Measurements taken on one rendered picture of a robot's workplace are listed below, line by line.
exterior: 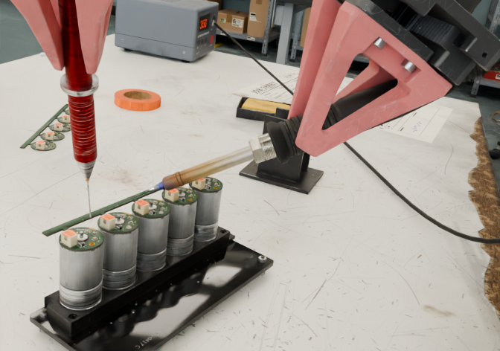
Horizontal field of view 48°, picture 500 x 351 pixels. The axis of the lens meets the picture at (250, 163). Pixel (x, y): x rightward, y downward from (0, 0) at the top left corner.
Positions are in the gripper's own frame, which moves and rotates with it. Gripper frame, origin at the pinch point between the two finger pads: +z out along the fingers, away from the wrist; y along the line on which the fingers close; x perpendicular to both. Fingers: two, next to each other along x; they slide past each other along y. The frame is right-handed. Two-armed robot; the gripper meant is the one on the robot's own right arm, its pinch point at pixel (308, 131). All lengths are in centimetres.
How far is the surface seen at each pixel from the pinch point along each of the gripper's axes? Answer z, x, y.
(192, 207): 9.7, -0.8, -5.5
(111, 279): 14.6, -3.8, -1.2
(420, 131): -2, 33, -41
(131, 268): 13.6, -3.1, -1.6
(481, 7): -93, 237, -391
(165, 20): 9, -1, -70
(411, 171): 1.6, 26.2, -26.7
